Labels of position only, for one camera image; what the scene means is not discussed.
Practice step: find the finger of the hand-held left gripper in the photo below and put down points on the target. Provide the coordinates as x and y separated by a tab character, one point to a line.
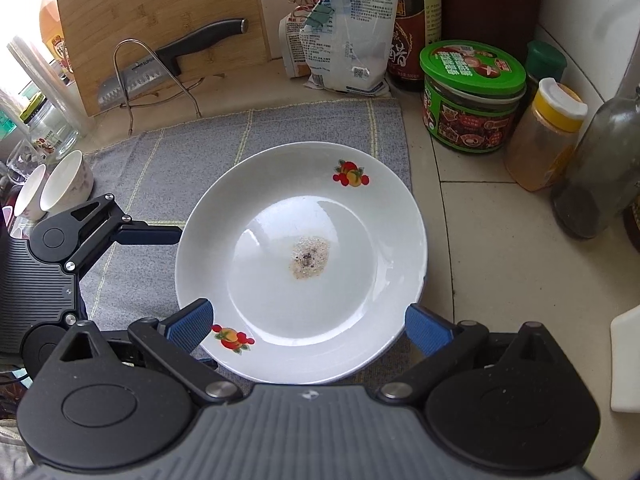
202	363
150	235

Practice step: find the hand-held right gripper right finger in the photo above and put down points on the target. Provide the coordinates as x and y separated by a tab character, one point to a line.
425	332

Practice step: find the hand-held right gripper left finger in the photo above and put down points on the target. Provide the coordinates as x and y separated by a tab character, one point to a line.
192	322

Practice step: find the white pink-floral bowl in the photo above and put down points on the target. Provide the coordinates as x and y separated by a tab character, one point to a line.
29	195

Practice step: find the wide white floral bowl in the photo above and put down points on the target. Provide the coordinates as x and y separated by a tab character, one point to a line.
62	180

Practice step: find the white fruit-print plate with stain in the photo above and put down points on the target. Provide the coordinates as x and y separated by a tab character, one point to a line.
300	200

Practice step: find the checked grey teal cloth mat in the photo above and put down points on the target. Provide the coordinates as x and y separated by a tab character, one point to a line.
150	175

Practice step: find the glass jar with label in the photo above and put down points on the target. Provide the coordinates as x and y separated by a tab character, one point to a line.
52	130

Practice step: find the white plastic object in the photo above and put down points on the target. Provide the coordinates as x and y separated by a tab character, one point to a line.
627	360

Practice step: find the orange cooking wine bottle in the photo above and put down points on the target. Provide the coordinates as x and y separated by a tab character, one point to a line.
52	40

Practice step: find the bamboo cutting board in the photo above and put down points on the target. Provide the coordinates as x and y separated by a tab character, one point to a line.
165	15

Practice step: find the yellow-lidded spice jar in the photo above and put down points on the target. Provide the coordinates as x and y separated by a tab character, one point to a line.
542	145

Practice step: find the green lidded sauce jar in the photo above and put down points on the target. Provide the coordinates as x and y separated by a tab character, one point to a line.
470	105

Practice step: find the clear glass bottle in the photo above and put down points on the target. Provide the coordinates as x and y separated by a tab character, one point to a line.
600	175

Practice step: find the white orange food bag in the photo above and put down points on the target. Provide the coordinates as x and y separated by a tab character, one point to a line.
292	45

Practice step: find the white blue plastic bag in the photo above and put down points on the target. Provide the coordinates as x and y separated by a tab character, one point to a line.
350	35

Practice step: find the green-capped bottle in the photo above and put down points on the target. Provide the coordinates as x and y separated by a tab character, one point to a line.
545	67

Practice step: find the dark soy sauce bottle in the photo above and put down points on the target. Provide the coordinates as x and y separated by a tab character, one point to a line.
412	20

